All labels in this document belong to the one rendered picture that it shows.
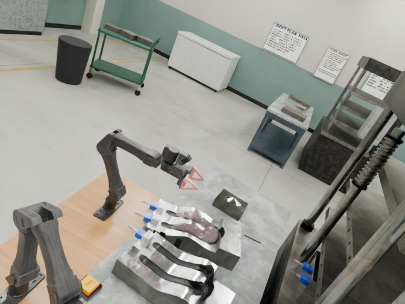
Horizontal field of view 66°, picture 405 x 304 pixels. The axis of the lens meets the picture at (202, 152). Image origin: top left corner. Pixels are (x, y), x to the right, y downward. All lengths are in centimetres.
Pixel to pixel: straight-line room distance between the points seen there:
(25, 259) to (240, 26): 776
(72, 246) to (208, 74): 662
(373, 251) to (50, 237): 99
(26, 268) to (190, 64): 709
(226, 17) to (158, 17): 195
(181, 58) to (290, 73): 273
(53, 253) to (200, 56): 709
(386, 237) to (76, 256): 119
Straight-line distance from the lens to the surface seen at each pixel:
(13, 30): 698
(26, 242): 115
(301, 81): 819
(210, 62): 774
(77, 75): 523
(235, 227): 183
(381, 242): 114
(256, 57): 831
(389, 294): 142
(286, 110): 527
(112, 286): 145
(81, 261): 151
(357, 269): 120
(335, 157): 561
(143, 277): 140
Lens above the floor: 195
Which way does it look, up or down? 25 degrees down
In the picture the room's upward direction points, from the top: 24 degrees clockwise
